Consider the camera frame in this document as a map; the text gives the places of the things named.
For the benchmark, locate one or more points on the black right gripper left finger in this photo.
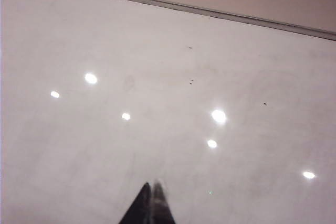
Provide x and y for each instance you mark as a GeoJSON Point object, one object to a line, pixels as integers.
{"type": "Point", "coordinates": [140, 208]}

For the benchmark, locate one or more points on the white whiteboard with aluminium frame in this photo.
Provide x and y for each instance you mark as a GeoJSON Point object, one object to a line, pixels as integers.
{"type": "Point", "coordinates": [131, 90]}

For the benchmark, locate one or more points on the grey padded right gripper right finger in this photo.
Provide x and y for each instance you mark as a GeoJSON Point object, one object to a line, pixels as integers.
{"type": "Point", "coordinates": [159, 208]}

